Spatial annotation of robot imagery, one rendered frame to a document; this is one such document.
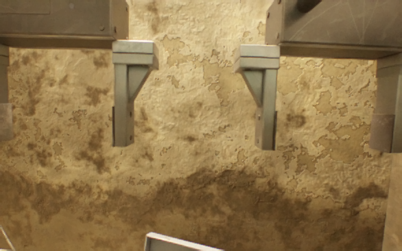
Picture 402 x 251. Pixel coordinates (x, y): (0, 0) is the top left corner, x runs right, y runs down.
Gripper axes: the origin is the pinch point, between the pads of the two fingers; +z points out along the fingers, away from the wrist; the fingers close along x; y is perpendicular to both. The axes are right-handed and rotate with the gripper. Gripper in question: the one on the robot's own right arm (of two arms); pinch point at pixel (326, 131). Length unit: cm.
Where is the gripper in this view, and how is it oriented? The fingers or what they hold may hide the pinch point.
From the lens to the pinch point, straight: 25.4
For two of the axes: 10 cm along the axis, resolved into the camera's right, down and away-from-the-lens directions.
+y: 0.2, 0.9, -10.0
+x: 10.0, 0.3, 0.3
